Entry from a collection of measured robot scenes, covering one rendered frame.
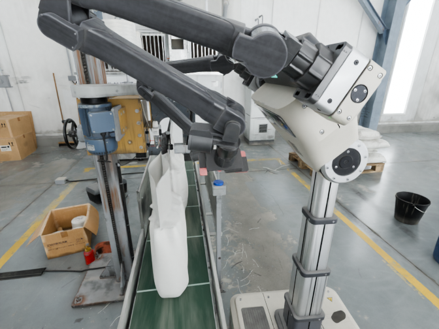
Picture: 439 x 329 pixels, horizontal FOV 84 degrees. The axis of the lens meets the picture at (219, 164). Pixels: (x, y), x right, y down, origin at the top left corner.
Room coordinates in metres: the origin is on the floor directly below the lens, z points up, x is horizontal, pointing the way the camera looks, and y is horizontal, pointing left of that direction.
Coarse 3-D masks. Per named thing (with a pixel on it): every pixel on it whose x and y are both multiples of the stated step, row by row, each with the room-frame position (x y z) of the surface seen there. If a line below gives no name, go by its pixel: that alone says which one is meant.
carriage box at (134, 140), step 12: (120, 96) 1.55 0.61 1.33; (132, 96) 1.55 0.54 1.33; (132, 108) 1.37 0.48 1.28; (144, 108) 1.48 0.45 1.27; (132, 120) 1.36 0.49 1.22; (144, 120) 1.43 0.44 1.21; (132, 132) 1.36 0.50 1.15; (144, 132) 1.39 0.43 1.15; (120, 144) 1.35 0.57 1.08; (132, 144) 1.36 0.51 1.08; (144, 144) 1.37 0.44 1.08
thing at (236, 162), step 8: (240, 152) 0.67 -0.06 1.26; (208, 160) 0.64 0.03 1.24; (216, 160) 0.62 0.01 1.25; (224, 160) 0.59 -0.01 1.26; (232, 160) 0.60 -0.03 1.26; (240, 160) 0.65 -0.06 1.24; (208, 168) 0.62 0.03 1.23; (216, 168) 0.63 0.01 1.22; (224, 168) 0.63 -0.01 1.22; (232, 168) 0.63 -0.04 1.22; (240, 168) 0.64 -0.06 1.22
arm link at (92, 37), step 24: (48, 24) 0.48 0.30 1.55; (72, 24) 0.49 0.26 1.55; (96, 24) 0.53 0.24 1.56; (72, 48) 0.49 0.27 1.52; (96, 48) 0.52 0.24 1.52; (120, 48) 0.52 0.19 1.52; (144, 72) 0.53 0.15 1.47; (168, 72) 0.53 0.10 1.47; (168, 96) 0.54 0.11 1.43; (192, 96) 0.54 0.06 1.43; (216, 96) 0.55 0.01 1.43; (216, 120) 0.54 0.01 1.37; (240, 120) 0.53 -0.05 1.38
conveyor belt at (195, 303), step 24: (192, 168) 2.72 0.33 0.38; (192, 192) 2.11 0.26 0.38; (192, 216) 1.69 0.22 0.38; (192, 240) 1.39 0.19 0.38; (144, 264) 1.16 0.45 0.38; (192, 264) 1.16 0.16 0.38; (144, 288) 0.99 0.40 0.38; (192, 288) 0.99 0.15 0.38; (144, 312) 0.85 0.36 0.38; (168, 312) 0.85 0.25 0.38; (192, 312) 0.85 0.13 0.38
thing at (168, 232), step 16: (160, 160) 1.29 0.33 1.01; (160, 176) 1.26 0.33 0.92; (160, 192) 0.93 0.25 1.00; (160, 208) 0.90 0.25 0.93; (176, 208) 1.07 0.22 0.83; (160, 224) 0.87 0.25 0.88; (176, 224) 0.96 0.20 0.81; (160, 240) 0.91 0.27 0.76; (176, 240) 0.92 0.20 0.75; (160, 256) 0.90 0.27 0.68; (176, 256) 0.91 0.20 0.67; (160, 272) 0.90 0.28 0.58; (176, 272) 0.91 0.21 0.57; (160, 288) 0.91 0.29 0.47; (176, 288) 0.91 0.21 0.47
